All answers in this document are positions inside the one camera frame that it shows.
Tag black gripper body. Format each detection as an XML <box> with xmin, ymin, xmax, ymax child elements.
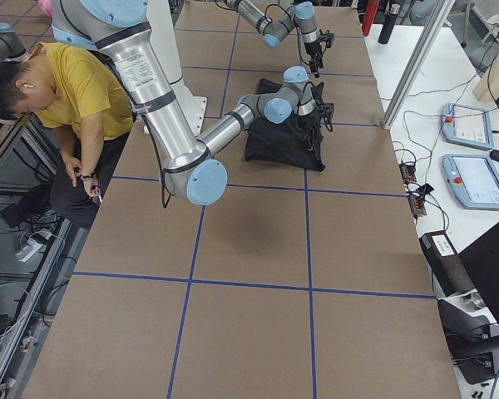
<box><xmin>295</xmin><ymin>82</ymin><xmax>334</xmax><ymax>154</ymax></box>
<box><xmin>305</xmin><ymin>29</ymin><xmax>335</xmax><ymax>78</ymax></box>

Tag black graphic t-shirt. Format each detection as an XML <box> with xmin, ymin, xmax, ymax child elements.
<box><xmin>244</xmin><ymin>77</ymin><xmax>326</xmax><ymax>173</ymax></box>

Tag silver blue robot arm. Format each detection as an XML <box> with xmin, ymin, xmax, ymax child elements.
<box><xmin>220</xmin><ymin>0</ymin><xmax>335</xmax><ymax>78</ymax></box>
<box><xmin>52</xmin><ymin>1</ymin><xmax>334</xmax><ymax>205</ymax></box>

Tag red cylinder bottle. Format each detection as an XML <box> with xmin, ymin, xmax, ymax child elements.
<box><xmin>362</xmin><ymin>0</ymin><xmax>379</xmax><ymax>37</ymax></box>

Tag black cylinder bottle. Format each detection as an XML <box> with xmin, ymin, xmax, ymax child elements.
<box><xmin>378</xmin><ymin>2</ymin><xmax>401</xmax><ymax>45</ymax></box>

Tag orange black connector strip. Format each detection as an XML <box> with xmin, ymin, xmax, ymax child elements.
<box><xmin>399</xmin><ymin>163</ymin><xmax>427</xmax><ymax>219</ymax></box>

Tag far blue teach pendant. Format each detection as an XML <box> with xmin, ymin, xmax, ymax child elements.
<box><xmin>441</xmin><ymin>103</ymin><xmax>494</xmax><ymax>150</ymax></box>

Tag blue teach pendant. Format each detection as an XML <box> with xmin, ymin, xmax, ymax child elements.
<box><xmin>442</xmin><ymin>154</ymin><xmax>499</xmax><ymax>210</ymax></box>
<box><xmin>441</xmin><ymin>103</ymin><xmax>494</xmax><ymax>150</ymax></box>

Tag near blue teach pendant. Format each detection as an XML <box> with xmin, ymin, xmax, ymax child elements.
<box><xmin>442</xmin><ymin>154</ymin><xmax>499</xmax><ymax>210</ymax></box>

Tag black brown box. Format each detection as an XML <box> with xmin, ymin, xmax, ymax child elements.
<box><xmin>419</xmin><ymin>230</ymin><xmax>475</xmax><ymax>296</ymax></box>

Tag black monitor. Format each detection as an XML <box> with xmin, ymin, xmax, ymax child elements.
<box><xmin>460</xmin><ymin>222</ymin><xmax>499</xmax><ymax>323</ymax></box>

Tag person in yellow shirt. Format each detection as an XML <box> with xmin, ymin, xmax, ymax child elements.
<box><xmin>0</xmin><ymin>42</ymin><xmax>135</xmax><ymax>229</ymax></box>

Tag white power strip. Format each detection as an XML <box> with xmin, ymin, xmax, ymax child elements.
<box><xmin>15</xmin><ymin>238</ymin><xmax>45</xmax><ymax>263</ymax></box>

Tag aluminium frame post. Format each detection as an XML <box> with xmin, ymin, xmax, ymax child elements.
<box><xmin>381</xmin><ymin>0</ymin><xmax>455</xmax><ymax>130</ymax></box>

